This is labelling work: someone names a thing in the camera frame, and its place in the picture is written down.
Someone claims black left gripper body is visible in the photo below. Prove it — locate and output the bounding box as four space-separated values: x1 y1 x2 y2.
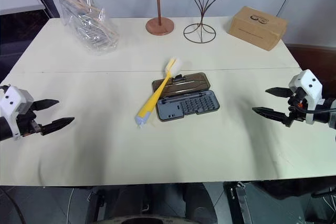
16 106 44 139

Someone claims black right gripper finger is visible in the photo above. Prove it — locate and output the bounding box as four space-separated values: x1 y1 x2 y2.
265 87 292 99
251 106 287 125

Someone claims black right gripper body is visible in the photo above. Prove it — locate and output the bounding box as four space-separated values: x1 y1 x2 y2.
285 87 308 127

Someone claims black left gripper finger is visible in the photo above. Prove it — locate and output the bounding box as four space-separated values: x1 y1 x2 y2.
31 99 60 112
40 116 76 136

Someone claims grey screwdriver bit case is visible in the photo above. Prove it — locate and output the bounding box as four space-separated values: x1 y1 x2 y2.
151 72 221 123

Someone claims brown cardboard box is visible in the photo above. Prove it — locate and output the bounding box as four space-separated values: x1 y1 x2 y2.
227 5 289 52

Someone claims clear plastic bag with sticks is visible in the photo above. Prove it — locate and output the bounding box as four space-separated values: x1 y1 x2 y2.
58 0 121 57

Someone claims yellow white cleaning brush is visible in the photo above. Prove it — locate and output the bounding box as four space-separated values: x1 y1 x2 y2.
134 56 184 130

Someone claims brown wooden pole stand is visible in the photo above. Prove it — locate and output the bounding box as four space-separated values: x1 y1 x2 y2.
145 0 175 36

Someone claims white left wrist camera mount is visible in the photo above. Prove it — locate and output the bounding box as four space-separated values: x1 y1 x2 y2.
0 84 35 141

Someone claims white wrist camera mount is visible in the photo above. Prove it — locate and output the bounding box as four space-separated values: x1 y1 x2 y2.
0 84 35 141
288 69 323 125

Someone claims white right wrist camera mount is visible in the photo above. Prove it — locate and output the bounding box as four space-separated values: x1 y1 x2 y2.
288 69 323 125

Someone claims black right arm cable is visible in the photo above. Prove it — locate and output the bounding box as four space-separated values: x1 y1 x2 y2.
304 103 336 116

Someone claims black metal frame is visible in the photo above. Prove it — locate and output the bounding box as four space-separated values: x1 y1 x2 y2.
223 181 253 224

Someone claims dark wire hat stand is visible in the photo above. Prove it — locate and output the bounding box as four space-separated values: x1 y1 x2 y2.
183 0 232 44

